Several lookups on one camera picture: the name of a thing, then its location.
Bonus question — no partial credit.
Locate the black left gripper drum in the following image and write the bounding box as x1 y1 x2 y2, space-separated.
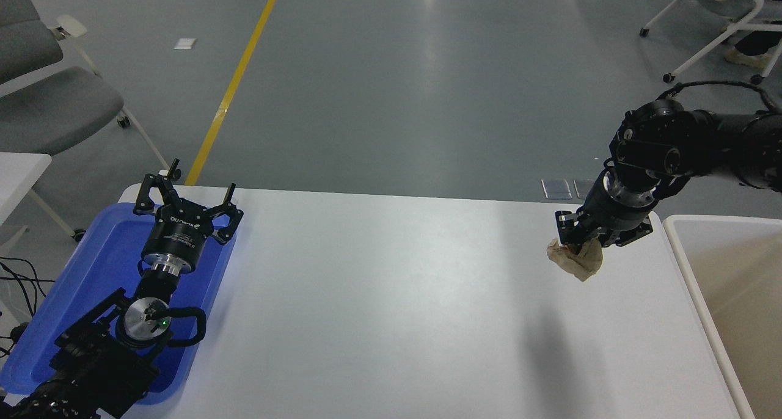
142 203 215 269

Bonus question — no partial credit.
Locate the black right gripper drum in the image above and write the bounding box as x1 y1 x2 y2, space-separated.
576 184 653 236

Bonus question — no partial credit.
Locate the tan paper ball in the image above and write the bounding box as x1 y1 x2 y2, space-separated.
546 237 604 283

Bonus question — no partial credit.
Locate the blue plastic tray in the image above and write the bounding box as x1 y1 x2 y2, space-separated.
0 202 238 406

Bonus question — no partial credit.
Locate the grey office chair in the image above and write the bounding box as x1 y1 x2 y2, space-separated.
0 0 182 244

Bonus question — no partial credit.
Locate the large pale bin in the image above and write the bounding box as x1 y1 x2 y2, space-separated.
663 214 782 419

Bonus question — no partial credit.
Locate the small white side table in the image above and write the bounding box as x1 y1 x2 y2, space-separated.
0 153 53 225

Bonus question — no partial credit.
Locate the person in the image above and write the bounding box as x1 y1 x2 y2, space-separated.
724 31 782 71

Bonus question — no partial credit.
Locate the black floor cable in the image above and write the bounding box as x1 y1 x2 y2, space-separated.
0 257 47 322

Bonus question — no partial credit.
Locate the black cable plug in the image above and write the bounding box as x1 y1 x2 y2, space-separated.
0 322 30 359

